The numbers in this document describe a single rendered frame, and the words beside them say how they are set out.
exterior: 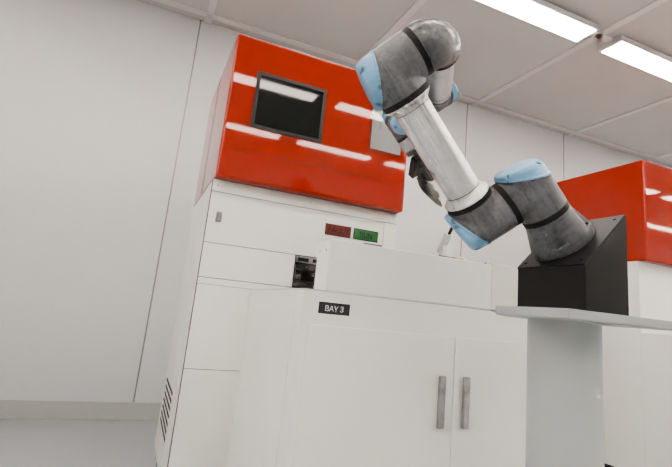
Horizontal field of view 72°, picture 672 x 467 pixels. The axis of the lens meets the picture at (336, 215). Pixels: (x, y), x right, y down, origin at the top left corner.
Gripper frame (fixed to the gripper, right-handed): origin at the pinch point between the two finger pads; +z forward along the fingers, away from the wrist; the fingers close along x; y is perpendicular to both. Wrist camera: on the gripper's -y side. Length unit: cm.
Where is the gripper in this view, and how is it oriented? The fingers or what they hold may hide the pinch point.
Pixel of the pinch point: (444, 198)
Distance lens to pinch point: 161.2
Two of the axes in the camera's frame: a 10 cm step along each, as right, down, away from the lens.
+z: 5.6, 8.2, 1.2
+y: 2.5, -0.3, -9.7
